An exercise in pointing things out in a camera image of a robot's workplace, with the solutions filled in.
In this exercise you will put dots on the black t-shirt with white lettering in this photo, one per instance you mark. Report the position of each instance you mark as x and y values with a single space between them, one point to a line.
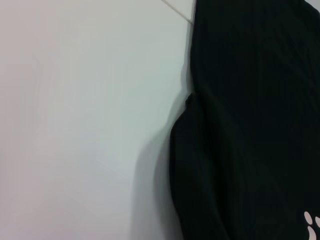
250 125

